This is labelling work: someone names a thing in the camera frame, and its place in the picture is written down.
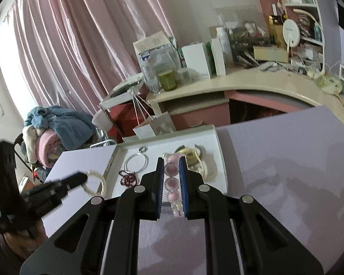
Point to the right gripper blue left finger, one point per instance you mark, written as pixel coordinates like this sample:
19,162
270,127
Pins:
153,196

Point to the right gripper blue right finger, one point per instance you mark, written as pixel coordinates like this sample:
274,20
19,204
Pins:
194,204

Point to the cream wide bangle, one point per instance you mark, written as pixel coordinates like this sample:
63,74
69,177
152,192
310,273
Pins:
199,161

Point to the small silver ring bangle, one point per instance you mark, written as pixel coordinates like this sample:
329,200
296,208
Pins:
142,149

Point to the white jewelry tray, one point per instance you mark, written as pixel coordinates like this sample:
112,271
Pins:
165,146

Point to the person's left hand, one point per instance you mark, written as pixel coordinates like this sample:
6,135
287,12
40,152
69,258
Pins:
24,246

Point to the large silver bangle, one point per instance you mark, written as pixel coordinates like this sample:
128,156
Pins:
136,163

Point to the white paper gift bag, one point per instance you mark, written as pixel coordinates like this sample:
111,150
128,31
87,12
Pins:
149,125

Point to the red storage box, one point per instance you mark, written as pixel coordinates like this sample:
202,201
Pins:
125,121

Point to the pink folded blanket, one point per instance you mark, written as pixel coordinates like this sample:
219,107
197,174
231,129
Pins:
49,148

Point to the blue fleece blanket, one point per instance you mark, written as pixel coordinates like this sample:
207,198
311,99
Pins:
72,127

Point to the green glass jar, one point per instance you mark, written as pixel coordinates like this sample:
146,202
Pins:
167,80

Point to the white carton box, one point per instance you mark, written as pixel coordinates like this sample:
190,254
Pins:
197,61

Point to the pink curtain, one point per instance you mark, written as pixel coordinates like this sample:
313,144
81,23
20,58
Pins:
72,52

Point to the round white mirror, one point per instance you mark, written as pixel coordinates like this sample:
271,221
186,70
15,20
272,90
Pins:
291,33

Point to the pink white shelf unit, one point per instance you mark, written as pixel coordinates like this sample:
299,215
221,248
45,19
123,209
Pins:
321,23

